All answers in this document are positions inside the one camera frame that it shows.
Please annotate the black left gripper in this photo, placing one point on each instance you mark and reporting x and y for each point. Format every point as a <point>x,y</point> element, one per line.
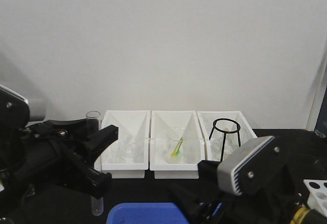
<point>50,153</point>

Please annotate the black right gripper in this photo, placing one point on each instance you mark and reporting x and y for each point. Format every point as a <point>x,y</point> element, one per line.
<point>268,188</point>

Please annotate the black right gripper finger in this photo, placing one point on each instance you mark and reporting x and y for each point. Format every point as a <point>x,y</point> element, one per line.
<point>192,208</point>

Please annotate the clear glass test tube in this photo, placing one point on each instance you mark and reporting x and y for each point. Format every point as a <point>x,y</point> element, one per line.
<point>93,123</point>

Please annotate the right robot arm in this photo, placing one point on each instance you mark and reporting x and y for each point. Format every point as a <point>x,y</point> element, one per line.
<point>255,185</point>

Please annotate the white test tube rack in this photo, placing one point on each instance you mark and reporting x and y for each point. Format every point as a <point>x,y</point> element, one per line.
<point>317,195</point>

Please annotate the white bin left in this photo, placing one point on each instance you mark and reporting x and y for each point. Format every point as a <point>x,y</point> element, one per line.
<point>137,124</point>

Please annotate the white bin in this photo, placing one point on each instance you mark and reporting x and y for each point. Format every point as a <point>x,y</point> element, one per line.
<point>137,124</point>
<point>206,119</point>
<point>161,122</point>

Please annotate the yellow green plastic pipette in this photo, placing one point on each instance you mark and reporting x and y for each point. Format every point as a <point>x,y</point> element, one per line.
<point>176,150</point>

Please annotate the glass flask under tripod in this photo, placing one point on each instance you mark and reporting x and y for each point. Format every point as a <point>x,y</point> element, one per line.
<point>217,146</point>

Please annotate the white bin right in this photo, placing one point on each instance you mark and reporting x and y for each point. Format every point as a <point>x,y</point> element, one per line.
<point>206,119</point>

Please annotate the glass beaker with pipettes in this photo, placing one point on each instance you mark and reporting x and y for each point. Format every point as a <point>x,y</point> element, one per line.
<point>175,141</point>

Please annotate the white bin middle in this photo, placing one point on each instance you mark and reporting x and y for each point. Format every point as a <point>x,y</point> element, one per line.
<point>161,122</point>

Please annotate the blue plastic tray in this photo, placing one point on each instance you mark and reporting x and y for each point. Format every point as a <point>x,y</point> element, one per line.
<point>152,213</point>

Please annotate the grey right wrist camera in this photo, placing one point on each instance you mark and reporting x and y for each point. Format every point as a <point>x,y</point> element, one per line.
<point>229,169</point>

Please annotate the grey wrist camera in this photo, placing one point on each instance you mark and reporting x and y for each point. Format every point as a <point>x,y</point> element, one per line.
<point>229,169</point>
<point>18,107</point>

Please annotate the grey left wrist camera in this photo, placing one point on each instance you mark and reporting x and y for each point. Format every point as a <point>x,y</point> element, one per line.
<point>18,107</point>

